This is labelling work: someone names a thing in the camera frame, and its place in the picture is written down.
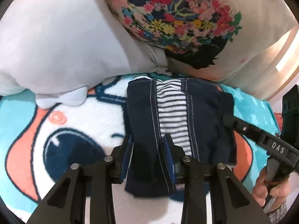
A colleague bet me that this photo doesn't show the striped navy toddler pants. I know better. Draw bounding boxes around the striped navy toddler pants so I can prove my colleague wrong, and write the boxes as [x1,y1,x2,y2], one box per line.
[125,77,237,197]

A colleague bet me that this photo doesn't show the right human hand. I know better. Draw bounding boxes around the right human hand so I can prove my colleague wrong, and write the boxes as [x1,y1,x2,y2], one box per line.
[251,167,292,207]

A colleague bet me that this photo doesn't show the red object at edge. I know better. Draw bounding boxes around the red object at edge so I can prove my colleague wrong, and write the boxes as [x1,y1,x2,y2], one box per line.
[274,112,283,131]

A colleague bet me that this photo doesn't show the turquoise cartoon fleece blanket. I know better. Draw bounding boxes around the turquoise cartoon fleece blanket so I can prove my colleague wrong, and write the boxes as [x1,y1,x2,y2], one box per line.
[1,73,279,223]

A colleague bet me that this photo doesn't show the beige curtain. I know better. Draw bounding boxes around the beige curtain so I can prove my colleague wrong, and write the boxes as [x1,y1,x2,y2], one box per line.
[224,0,299,102]

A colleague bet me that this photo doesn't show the beige floral print cushion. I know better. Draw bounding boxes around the beige floral print cushion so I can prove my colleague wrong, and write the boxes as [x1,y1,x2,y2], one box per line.
[106,0,295,81]

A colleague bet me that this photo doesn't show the white grey plush toy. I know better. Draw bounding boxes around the white grey plush toy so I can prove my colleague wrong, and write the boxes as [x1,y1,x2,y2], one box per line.
[1,0,168,109]

